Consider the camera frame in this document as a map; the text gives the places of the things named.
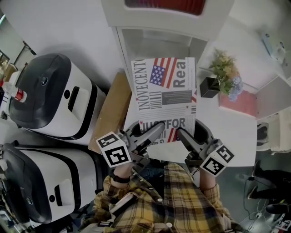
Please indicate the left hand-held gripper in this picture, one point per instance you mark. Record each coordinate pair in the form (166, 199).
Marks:
(116, 157)

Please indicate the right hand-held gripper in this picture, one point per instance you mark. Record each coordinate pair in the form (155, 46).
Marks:
(214, 165)

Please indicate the newspaper-print box with flag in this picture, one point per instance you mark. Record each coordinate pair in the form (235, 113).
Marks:
(168, 102)

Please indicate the person's left forearm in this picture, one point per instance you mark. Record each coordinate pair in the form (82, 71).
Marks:
(120, 173)

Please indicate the person's right forearm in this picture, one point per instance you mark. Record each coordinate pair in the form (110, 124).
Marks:
(207, 179)

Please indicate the white desk with shelf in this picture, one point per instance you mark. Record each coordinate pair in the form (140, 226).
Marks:
(227, 136)

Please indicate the brown cardboard box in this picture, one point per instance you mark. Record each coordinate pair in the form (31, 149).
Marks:
(113, 109)

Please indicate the person's legs in jeans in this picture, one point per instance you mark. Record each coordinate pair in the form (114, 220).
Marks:
(154, 167)

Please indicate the black wristband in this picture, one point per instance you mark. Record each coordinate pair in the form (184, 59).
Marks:
(119, 179)

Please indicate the pink red shelf panel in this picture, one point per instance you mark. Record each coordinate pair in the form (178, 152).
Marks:
(243, 104)

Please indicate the white and grey robot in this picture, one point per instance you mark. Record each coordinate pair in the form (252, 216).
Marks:
(56, 177)
(86, 109)

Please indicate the potted plant in black pot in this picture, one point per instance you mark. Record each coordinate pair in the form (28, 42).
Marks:
(224, 75)

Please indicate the person's yellow plaid shirt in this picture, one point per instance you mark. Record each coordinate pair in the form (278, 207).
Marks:
(177, 204)

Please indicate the white phone in pocket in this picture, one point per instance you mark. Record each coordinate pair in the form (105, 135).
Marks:
(123, 201)

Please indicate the red ribbed panel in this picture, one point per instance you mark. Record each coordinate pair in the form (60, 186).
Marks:
(163, 5)

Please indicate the clear water bottle red label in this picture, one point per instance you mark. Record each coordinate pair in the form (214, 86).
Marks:
(18, 94)

